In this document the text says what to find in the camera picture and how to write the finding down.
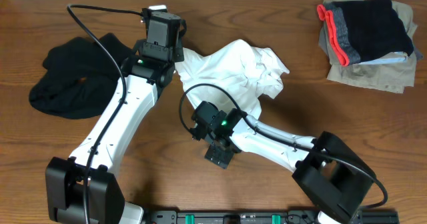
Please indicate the white t-shirt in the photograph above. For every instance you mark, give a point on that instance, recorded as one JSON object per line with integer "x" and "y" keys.
{"x": 245, "y": 72}

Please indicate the khaki folded garment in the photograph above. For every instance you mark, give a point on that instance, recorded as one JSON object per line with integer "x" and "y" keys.
{"x": 391, "y": 77}

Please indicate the light blue folded garment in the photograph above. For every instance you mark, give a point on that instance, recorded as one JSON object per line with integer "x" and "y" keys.
{"x": 393, "y": 57}

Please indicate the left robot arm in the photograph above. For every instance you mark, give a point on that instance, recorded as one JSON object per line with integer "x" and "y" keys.
{"x": 84, "y": 188}

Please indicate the black t-shirt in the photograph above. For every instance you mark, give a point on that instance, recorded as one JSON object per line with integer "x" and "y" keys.
{"x": 79, "y": 83}

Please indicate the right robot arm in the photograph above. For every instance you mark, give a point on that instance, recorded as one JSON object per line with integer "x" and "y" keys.
{"x": 333, "y": 177}

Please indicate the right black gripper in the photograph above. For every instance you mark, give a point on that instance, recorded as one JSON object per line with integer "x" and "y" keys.
{"x": 217, "y": 157}

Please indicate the black mounting rail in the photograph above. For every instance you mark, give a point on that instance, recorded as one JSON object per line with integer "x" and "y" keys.
{"x": 289, "y": 217}

